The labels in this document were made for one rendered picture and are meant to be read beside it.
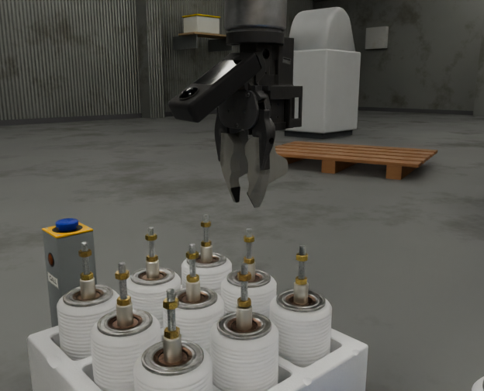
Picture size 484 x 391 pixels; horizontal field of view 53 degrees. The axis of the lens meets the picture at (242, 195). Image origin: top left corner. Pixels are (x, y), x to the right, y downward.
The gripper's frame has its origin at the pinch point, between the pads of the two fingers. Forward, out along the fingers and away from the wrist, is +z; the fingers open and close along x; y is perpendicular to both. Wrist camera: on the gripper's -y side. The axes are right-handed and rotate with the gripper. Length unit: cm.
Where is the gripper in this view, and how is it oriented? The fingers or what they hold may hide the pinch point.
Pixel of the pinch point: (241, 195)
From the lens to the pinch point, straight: 62.0
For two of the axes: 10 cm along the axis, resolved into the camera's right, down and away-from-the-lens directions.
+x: -6.6, -1.7, 7.3
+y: 7.5, -1.5, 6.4
